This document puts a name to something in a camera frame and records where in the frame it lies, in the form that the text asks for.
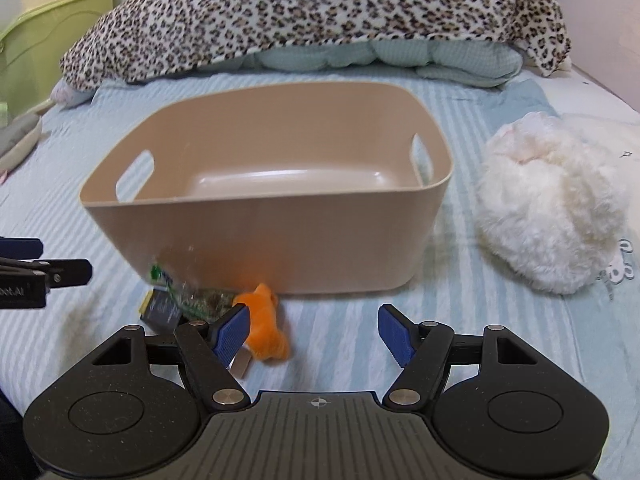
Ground orange plush toy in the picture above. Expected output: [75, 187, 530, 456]
[232, 283, 291, 361]

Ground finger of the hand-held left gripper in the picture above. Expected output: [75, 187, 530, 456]
[0, 237, 44, 260]
[0, 257, 93, 295]

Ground white fluffy plush toy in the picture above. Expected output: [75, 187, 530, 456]
[474, 112, 632, 296]

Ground beige plastic storage bin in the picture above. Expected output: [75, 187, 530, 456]
[79, 80, 455, 297]

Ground clear plastic packet green print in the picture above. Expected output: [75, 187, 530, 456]
[149, 260, 237, 322]

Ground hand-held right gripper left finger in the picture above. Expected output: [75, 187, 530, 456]
[91, 304, 250, 411]

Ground green plastic cabinet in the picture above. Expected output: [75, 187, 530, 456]
[0, 0, 119, 128]

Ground leopard print blanket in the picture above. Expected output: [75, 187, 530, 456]
[58, 0, 573, 97]

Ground grey plush toy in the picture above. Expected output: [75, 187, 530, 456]
[0, 111, 47, 184]

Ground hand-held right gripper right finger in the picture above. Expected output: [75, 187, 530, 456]
[378, 304, 546, 411]

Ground dark packet yellow edge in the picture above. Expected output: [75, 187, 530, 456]
[140, 287, 185, 334]

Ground blue striped bed sheet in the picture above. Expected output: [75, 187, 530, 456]
[0, 67, 640, 480]

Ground light green quilted comforter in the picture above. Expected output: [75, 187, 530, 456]
[244, 35, 524, 92]

